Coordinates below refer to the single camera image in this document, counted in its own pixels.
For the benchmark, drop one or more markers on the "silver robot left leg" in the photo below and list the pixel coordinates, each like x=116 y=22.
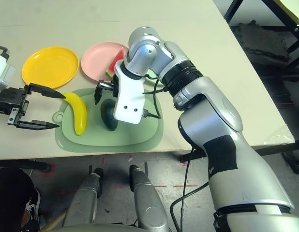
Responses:
x=84 y=198

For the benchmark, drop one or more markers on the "silver robot leg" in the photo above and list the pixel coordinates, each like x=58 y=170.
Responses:
x=84 y=198
x=149 y=205

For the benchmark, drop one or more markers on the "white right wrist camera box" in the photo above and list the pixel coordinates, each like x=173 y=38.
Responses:
x=129 y=96

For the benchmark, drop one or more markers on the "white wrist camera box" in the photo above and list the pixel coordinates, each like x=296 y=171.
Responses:
x=2 y=72
x=129 y=96

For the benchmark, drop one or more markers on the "dark grey rough foam block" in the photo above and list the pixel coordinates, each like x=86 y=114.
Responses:
x=260 y=41

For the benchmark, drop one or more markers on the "black sneaker white laces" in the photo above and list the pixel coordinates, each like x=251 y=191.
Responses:
x=31 y=210

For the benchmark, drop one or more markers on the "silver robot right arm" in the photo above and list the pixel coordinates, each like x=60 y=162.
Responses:
x=212 y=108

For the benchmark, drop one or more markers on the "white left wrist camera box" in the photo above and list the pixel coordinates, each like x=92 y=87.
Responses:
x=2 y=72

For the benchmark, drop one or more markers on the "wooden stick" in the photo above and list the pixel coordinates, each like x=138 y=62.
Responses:
x=52 y=221

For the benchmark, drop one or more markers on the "silver robot right leg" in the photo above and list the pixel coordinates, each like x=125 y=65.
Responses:
x=149 y=205

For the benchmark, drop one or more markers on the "grey robot torso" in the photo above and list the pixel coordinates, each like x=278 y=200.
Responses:
x=96 y=228

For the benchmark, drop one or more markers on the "yellow toy banana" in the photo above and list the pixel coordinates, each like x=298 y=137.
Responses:
x=79 y=113

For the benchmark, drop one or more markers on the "dark green toy avocado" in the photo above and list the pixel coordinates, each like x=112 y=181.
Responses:
x=107 y=116

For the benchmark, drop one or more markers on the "clear plastic bag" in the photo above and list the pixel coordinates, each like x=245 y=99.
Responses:
x=280 y=137

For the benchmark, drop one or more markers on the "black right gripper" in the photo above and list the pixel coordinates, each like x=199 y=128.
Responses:
x=107 y=86

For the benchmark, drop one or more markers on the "black framed side table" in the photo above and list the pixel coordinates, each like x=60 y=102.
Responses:
x=231 y=9

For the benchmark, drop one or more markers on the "yellow plastic plate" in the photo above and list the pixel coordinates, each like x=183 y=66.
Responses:
x=50 y=67

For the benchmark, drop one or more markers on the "person's black trouser leg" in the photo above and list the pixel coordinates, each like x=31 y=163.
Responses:
x=9 y=191

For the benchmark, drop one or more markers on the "green silicone cutting mat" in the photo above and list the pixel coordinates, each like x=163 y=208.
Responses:
x=130 y=137

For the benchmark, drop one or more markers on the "red toy watermelon slice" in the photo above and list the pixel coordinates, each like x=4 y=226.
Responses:
x=112 y=67

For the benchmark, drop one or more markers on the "pink plastic plate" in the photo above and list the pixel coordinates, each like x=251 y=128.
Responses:
x=96 y=60

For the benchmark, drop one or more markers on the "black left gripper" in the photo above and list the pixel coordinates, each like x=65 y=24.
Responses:
x=12 y=99

